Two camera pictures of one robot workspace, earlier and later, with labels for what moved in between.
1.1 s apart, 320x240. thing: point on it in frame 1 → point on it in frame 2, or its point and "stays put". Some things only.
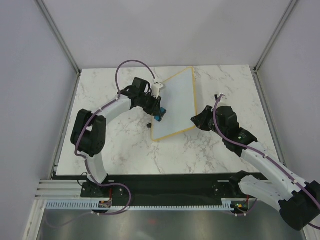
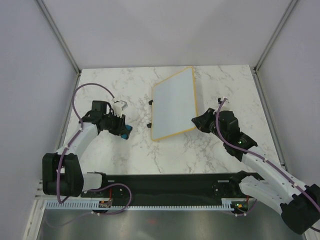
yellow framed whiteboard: x=179 y=100 stays put
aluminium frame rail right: x=275 y=136 stays put
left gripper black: x=154 y=106 → x=120 y=125
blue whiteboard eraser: x=162 y=111 → x=128 y=129
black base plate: x=137 y=189 stays put
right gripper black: x=200 y=120 stays put
